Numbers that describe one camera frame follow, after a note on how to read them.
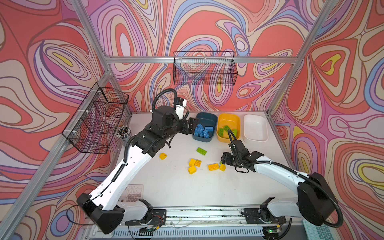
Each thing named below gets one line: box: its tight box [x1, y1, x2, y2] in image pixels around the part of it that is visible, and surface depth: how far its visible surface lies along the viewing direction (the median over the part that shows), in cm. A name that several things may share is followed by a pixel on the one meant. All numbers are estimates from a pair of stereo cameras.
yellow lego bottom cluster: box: [188, 165, 197, 175], surface depth 90 cm
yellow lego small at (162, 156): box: [159, 152, 168, 160], surface depth 97 cm
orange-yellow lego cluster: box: [194, 160, 202, 168], surface depth 93 cm
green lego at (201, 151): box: [196, 147, 207, 156], surface depth 100 cm
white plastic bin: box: [243, 114, 269, 143], surface depth 109 cm
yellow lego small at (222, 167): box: [219, 163, 227, 172], surface depth 90 cm
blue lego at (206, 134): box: [203, 129, 210, 139], surface depth 106 cm
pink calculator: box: [119, 184, 144, 203], surface depth 82 cm
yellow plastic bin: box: [216, 113, 241, 143], surface depth 113 cm
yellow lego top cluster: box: [189, 158, 196, 167], surface depth 93 cm
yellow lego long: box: [207, 163, 220, 171], surface depth 92 cm
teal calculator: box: [302, 219, 337, 240], surface depth 69 cm
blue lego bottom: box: [194, 125, 204, 138], surface depth 107 cm
